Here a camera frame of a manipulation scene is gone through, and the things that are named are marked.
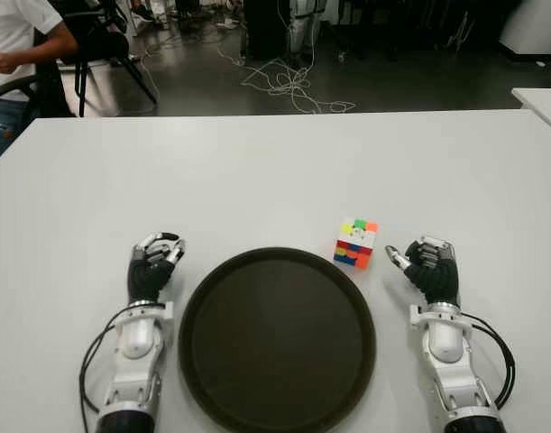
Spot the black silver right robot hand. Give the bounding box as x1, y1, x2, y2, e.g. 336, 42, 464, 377
384, 234, 461, 308

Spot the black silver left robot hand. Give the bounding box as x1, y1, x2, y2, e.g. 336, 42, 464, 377
128, 231, 188, 306

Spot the multicolour Rubik's cube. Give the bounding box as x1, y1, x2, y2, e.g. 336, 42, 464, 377
333, 217, 379, 270

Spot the dark brown round plate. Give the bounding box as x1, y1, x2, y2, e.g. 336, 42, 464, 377
178, 245, 378, 433

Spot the white side table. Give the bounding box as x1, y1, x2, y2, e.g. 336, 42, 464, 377
511, 87, 551, 136

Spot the black office chair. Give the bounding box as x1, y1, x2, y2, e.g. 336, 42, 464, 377
0, 35, 78, 119

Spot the black stool with splayed legs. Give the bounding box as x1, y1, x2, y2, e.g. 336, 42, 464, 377
53, 0, 160, 118

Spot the white cabinet with black base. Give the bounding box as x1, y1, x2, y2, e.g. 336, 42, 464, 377
498, 0, 551, 60

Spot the tall black cabinet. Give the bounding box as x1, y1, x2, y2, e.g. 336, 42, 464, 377
243, 0, 289, 60

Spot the person in white shirt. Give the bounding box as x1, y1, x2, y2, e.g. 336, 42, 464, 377
0, 0, 80, 168

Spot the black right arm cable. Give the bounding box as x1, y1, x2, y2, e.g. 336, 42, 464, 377
464, 313, 518, 410

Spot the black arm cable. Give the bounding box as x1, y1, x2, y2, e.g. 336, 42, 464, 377
78, 306, 132, 433
464, 313, 518, 410

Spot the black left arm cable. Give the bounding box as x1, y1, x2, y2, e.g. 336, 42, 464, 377
78, 306, 132, 433

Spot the tangled white floor cable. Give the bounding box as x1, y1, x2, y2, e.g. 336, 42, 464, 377
215, 0, 357, 114

